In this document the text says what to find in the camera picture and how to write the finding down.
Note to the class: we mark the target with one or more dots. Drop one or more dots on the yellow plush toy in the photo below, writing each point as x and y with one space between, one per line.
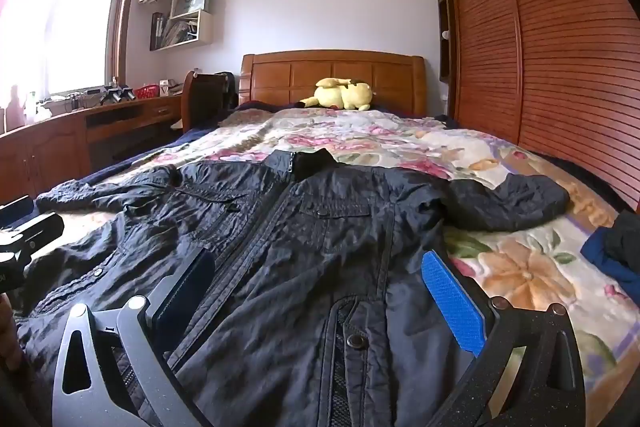
342 96

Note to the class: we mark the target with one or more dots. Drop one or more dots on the wooden desk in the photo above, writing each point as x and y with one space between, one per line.
55 142

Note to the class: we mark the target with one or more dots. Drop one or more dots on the wooden chair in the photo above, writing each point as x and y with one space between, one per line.
202 99

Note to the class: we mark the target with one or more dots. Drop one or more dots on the window with wooden frame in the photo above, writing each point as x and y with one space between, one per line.
75 17

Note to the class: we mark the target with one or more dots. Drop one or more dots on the floral blanket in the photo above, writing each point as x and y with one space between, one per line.
525 277

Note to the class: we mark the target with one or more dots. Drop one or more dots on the wooden slatted wardrobe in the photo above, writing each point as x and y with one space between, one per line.
550 32

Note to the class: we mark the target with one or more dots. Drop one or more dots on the white bottle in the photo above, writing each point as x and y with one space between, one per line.
31 108

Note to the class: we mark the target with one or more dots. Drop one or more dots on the person's left hand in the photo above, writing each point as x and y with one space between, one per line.
10 337

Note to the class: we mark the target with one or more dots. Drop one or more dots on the wooden bed headboard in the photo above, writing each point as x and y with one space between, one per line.
332 69

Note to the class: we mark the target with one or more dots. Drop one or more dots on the white wall shelf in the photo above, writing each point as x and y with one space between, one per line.
187 14

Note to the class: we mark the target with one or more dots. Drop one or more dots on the white carton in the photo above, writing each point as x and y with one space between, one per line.
165 88

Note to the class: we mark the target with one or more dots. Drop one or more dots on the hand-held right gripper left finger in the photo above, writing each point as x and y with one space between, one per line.
184 289

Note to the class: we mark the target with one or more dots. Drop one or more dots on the black tools on desk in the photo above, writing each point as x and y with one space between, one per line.
116 94

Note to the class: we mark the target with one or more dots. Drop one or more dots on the pink bottle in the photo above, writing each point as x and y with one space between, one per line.
16 107

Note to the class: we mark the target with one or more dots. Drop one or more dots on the dark blue clothes pile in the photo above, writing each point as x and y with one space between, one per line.
615 252

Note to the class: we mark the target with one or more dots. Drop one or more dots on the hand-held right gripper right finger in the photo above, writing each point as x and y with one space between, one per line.
452 299

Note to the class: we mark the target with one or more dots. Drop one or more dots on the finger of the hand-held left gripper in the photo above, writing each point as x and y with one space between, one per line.
37 232
17 211

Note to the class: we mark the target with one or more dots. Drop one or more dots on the black jacket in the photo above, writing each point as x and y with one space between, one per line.
280 257

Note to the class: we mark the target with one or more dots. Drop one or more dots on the red basket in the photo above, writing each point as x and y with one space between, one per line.
145 93

